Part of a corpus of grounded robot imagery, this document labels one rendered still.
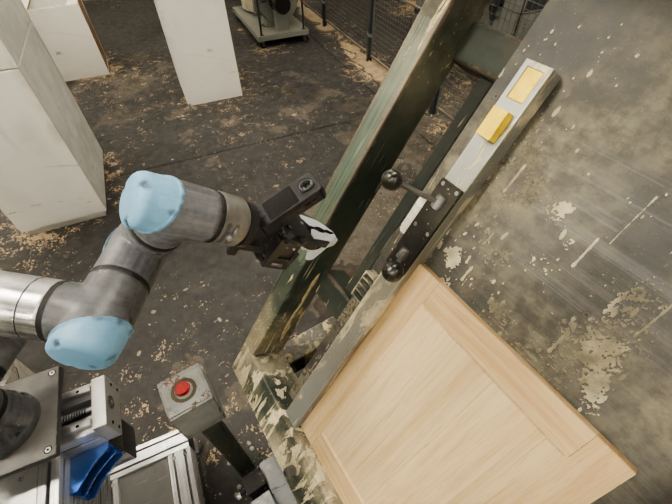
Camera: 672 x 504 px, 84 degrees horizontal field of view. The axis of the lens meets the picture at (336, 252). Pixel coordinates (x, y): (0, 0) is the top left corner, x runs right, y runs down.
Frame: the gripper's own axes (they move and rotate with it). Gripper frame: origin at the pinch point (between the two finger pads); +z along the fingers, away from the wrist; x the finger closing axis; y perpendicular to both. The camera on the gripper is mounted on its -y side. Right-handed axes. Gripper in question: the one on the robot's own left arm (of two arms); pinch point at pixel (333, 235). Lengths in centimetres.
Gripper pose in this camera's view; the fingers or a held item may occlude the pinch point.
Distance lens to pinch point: 70.2
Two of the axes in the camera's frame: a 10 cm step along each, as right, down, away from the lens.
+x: 4.5, 7.1, -5.3
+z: 6.5, 1.4, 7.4
